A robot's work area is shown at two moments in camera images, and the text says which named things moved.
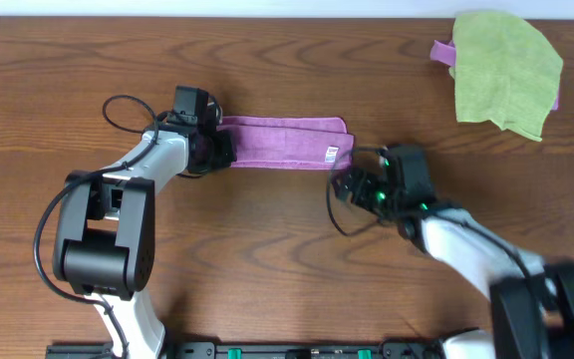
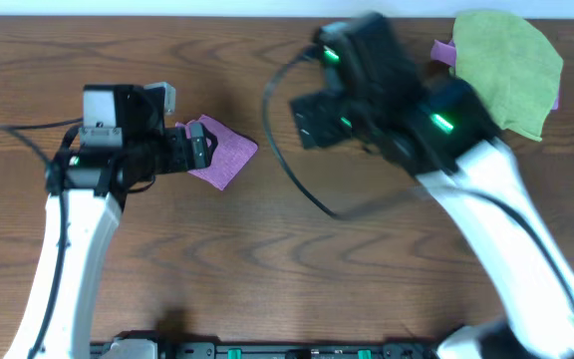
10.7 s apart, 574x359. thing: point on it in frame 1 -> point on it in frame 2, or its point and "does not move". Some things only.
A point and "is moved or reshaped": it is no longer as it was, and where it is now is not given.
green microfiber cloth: [506, 71] does not move
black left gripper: [229, 155] -> [179, 161]
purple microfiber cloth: [289, 143] is moved or reshaped
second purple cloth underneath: [444, 53] does not move
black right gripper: [368, 181] -> [318, 114]
